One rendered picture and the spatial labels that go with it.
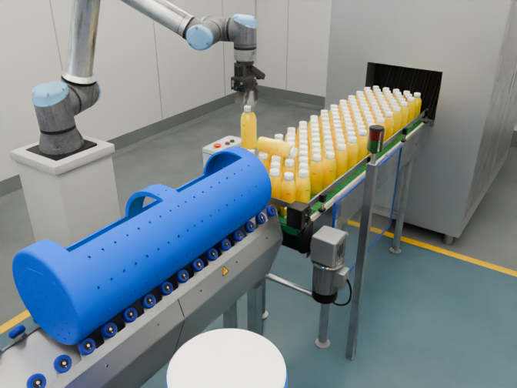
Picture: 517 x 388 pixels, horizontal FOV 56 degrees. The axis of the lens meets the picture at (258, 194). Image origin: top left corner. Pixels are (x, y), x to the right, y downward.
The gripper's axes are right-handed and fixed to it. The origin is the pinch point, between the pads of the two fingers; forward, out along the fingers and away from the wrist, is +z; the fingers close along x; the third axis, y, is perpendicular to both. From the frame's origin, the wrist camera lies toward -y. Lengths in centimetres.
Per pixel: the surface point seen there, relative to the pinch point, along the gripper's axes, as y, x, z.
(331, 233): 4, 45, 44
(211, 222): 59, 27, 18
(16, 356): 119, 8, 38
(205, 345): 95, 55, 27
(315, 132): -42.9, 9.9, 21.8
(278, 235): 17, 27, 45
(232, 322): 26, 9, 94
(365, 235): -19, 51, 54
